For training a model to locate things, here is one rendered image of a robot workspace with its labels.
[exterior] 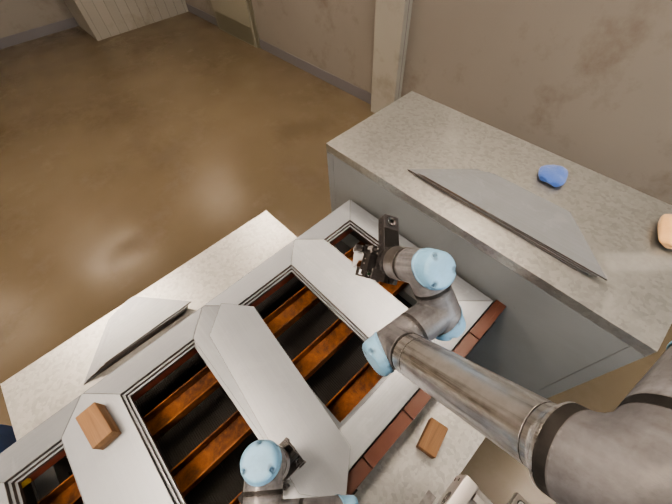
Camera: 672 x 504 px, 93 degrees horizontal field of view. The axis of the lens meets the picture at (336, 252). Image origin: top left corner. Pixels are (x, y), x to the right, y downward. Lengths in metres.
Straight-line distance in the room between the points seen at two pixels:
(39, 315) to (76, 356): 1.40
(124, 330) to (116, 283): 1.31
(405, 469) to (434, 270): 0.80
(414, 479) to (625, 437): 0.93
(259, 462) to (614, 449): 0.56
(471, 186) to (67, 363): 1.65
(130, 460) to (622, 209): 1.78
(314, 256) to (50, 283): 2.23
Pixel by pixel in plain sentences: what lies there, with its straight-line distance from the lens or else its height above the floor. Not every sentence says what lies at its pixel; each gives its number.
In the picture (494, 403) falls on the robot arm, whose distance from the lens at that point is 0.45.
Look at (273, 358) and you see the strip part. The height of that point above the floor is 0.85.
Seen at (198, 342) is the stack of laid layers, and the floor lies 0.85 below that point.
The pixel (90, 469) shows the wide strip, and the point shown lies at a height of 0.85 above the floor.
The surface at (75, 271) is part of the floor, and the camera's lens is 3.06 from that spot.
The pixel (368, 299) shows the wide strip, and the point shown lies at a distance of 1.21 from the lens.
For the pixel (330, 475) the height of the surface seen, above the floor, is 0.85.
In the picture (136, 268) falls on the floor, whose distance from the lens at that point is 2.78.
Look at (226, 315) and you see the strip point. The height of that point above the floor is 0.85.
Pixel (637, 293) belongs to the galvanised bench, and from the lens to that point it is 1.30.
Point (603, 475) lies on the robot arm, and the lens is 0.39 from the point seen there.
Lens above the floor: 1.93
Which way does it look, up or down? 54 degrees down
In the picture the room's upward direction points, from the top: 4 degrees counter-clockwise
